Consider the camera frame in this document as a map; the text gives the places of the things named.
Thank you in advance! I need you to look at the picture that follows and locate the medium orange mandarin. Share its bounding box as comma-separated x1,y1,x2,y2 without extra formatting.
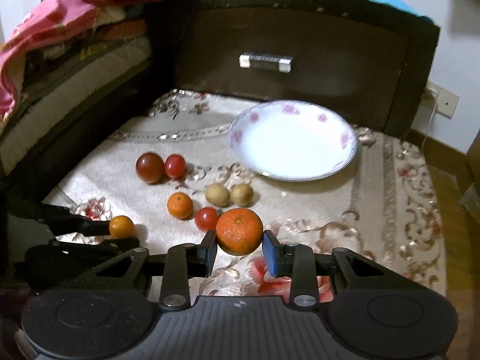
167,192,194,219

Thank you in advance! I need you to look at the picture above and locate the small orange kumquat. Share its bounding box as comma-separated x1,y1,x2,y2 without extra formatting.
108,215,136,239

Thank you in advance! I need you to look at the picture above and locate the large orange mandarin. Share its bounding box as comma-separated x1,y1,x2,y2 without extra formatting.
216,208,264,256

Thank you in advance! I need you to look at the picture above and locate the tan longan fruit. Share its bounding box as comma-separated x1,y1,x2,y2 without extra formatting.
205,183,230,207
230,183,254,206

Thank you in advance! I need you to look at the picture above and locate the bright red cherry tomato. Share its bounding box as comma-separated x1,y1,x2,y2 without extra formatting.
164,154,186,179

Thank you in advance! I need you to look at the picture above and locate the dark red large tomato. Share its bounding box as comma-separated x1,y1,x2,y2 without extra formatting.
135,152,164,184

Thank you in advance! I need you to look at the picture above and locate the floral beige table cloth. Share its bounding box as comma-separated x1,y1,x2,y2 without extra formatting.
46,89,447,294

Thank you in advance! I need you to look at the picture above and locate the white floral ceramic plate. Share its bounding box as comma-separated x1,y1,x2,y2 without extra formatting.
228,100,358,182

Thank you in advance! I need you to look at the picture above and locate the pink floral blanket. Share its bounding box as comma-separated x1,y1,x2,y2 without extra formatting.
1,0,98,121

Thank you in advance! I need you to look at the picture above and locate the dark wooden nightstand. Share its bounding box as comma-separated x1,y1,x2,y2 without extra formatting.
175,0,440,137

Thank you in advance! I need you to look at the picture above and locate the blue cloth on nightstand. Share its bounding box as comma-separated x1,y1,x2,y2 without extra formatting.
369,0,423,17

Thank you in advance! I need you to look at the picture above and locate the silver black drawer handle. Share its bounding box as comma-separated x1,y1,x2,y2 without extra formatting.
238,53,293,73

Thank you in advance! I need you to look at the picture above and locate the white power cable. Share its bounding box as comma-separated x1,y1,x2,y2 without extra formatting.
421,97,440,147

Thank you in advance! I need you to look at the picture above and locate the white wall socket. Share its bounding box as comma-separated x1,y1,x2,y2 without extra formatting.
426,81,460,119

